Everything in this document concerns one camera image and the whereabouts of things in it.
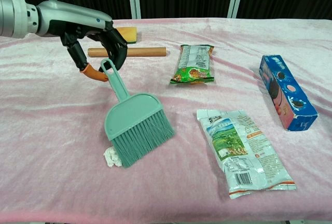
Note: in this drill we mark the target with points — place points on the white green snack bag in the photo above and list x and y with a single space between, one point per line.
241 154

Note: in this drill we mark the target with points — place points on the blue cookie box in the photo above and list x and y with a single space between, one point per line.
285 91

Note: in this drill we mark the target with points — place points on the pink velvet table cloth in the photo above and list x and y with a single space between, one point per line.
52 182

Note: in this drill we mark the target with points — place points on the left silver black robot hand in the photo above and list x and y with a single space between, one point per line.
72 16

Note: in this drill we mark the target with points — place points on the wooden rolling pin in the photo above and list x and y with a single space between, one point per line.
145 52

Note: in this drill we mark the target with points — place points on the yellow green scouring sponge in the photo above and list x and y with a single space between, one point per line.
128 34

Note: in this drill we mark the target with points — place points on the green snack packet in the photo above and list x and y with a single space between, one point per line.
193 63

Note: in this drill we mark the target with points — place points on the small teal hand broom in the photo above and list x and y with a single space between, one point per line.
132 115

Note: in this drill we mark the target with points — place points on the white paper wad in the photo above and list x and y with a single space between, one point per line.
109 156

